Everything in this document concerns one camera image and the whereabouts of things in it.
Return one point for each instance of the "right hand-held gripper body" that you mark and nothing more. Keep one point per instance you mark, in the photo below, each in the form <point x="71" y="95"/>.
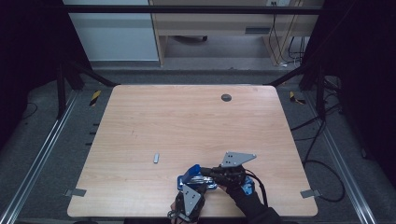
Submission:
<point x="235" y="160"/>

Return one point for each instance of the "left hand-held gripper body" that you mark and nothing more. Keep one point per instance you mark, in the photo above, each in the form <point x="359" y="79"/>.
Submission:
<point x="190" y="199"/>

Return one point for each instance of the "blue stapler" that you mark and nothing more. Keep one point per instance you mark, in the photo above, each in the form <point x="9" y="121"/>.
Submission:
<point x="191" y="174"/>

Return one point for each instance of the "silver staple strip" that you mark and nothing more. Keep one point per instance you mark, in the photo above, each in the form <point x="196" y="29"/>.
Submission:
<point x="156" y="158"/>

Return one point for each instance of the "person's left hand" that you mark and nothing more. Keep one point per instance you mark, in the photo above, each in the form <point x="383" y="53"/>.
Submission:
<point x="173" y="211"/>

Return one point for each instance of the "person's right hand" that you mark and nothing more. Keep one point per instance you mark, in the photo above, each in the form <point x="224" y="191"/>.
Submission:
<point x="243" y="189"/>

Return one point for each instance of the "dark round table grommet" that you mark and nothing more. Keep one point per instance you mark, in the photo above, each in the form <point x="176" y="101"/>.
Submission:
<point x="226" y="97"/>

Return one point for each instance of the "black yellow hazard tape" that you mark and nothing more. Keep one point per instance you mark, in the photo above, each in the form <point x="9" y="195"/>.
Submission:
<point x="294" y="98"/>
<point x="95" y="98"/>

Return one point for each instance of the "light wooden desk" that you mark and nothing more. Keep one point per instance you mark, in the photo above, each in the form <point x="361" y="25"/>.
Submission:
<point x="218" y="23"/>

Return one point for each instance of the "black curtain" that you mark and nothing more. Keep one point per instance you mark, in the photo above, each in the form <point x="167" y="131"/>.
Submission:
<point x="364" y="77"/>
<point x="28" y="62"/>

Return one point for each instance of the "white cabinet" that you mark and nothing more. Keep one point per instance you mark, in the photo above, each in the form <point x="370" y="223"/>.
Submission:
<point x="115" y="37"/>

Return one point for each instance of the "grey metal table bracket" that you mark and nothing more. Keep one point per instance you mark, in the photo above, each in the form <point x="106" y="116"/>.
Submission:
<point x="74" y="192"/>
<point x="310" y="193"/>

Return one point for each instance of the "aluminium floor rail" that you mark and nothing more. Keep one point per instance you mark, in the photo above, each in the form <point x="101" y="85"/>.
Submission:
<point x="40" y="155"/>
<point x="342" y="165"/>

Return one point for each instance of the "black frame strut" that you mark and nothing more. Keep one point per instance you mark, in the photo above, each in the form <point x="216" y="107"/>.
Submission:
<point x="60" y="90"/>
<point x="320" y="93"/>

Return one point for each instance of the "black horizontal frame bar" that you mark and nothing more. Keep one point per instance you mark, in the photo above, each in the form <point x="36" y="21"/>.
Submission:
<point x="186" y="9"/>

